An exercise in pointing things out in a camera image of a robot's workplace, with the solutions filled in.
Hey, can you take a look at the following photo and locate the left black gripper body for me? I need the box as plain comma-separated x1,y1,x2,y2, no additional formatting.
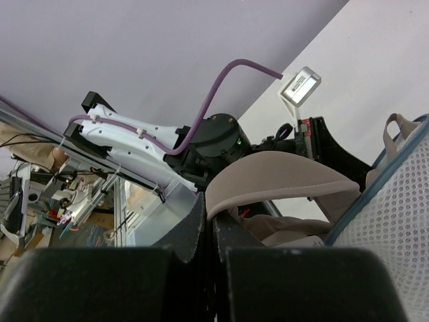
251,117,373,188

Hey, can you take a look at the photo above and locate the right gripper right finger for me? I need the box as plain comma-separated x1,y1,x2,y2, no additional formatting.
214,214,408,321

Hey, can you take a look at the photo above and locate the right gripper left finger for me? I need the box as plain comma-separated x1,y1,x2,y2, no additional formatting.
1,195,213,321

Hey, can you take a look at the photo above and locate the beige bra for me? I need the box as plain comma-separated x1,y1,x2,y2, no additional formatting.
205,113,428,247

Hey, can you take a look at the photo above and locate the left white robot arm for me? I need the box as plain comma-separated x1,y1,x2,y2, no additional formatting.
64,91,372,192

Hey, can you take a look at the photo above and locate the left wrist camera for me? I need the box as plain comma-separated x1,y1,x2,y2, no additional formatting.
278,66,322,128

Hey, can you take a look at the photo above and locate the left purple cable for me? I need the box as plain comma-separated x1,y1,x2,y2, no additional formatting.
68,58,284,157

